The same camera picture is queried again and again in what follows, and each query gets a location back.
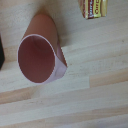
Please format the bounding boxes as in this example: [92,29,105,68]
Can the yellow red food box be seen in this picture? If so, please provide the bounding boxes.
[78,0,109,20]

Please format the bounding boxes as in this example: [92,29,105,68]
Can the pink plastic cup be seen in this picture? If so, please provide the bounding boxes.
[16,13,69,85]

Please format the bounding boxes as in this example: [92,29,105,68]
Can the black flat object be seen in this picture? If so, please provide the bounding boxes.
[0,33,6,71]

